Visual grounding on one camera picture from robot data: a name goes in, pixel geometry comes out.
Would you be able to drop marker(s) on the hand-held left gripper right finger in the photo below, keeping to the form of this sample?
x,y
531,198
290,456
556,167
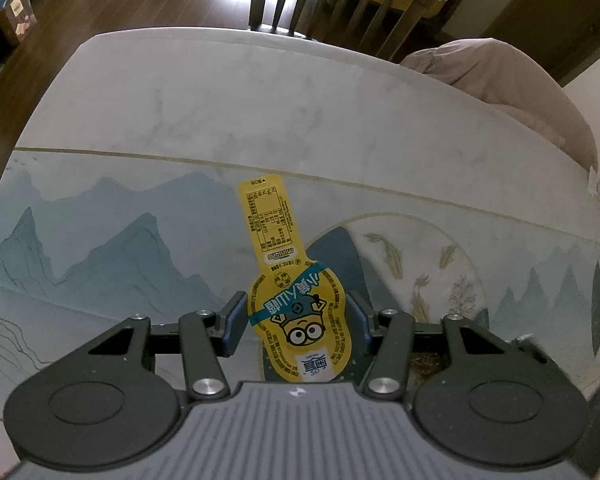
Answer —
x,y
358,322

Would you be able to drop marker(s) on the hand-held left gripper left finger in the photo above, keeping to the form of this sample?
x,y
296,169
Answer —
x,y
235,322

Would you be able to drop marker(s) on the yellow cartoon jelly pouch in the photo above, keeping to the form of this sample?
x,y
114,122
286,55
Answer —
x,y
295,300

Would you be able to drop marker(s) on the pink covered chair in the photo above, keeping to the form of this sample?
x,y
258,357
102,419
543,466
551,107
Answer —
x,y
510,90

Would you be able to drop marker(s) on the brown wooden door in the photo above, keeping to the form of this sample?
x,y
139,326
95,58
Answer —
x,y
550,10

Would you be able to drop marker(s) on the cardboard box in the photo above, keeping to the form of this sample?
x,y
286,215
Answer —
x,y
17,20

